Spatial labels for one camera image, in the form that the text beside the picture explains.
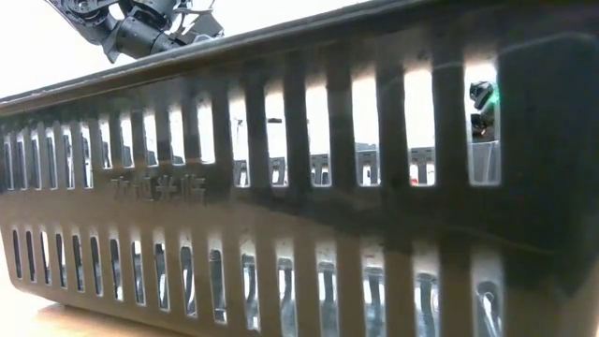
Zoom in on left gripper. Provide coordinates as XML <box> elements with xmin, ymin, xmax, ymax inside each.
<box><xmin>173</xmin><ymin>9</ymin><xmax>226</xmax><ymax>49</ymax></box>

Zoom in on black slotted plastic basket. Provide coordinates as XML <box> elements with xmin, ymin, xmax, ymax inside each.
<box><xmin>0</xmin><ymin>0</ymin><xmax>599</xmax><ymax>337</ymax></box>

